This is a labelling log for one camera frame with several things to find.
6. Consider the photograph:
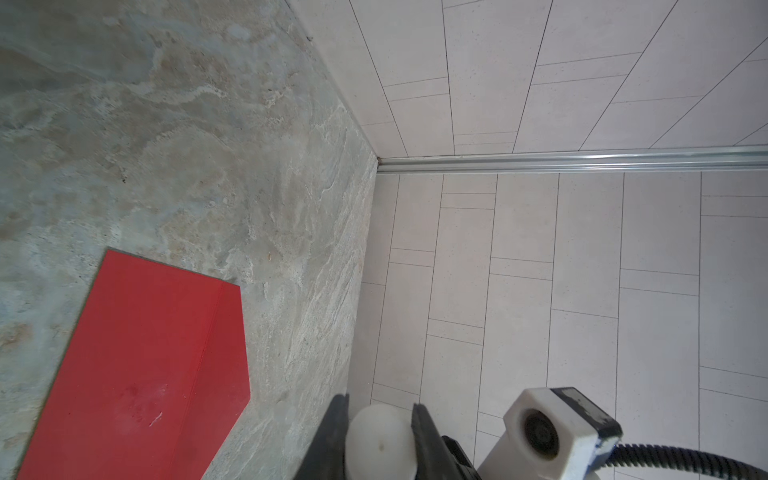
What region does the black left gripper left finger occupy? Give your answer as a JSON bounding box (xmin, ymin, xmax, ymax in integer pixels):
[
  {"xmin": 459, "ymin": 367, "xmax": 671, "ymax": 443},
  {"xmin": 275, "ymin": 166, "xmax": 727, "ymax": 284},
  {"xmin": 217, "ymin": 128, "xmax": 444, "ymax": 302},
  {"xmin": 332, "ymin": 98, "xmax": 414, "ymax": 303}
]
[{"xmin": 293, "ymin": 394, "xmax": 349, "ymax": 480}]

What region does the red paper envelope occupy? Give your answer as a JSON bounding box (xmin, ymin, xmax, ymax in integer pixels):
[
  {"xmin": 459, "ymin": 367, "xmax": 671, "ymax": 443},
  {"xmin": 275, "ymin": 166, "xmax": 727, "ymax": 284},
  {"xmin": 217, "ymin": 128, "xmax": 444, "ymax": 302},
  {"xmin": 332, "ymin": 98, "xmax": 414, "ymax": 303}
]
[{"xmin": 19, "ymin": 250, "xmax": 251, "ymax": 479}]

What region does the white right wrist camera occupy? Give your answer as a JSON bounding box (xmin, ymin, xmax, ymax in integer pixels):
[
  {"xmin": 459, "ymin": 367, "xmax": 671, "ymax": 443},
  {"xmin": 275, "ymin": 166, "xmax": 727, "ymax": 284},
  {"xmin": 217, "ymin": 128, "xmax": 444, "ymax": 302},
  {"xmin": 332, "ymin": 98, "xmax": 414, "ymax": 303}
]
[{"xmin": 477, "ymin": 387, "xmax": 623, "ymax": 480}]

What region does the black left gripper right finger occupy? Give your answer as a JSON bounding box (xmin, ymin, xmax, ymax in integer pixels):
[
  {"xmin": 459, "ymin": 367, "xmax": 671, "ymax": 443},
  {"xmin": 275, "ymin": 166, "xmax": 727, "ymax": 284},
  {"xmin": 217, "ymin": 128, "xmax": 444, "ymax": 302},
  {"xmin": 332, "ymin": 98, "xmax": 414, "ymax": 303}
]
[{"xmin": 411, "ymin": 404, "xmax": 462, "ymax": 480}]

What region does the white glue stick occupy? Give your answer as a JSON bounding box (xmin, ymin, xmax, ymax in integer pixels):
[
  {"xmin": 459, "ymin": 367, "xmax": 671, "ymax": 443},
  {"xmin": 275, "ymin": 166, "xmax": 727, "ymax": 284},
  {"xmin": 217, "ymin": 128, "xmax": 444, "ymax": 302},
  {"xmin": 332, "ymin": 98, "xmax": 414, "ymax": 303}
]
[{"xmin": 345, "ymin": 404, "xmax": 417, "ymax": 480}]

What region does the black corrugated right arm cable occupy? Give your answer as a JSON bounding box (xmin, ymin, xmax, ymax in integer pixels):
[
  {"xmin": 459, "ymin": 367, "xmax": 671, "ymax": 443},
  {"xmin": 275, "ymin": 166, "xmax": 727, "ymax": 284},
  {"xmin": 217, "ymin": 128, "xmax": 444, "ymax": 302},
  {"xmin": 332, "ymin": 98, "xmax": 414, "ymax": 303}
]
[{"xmin": 602, "ymin": 442, "xmax": 768, "ymax": 480}]

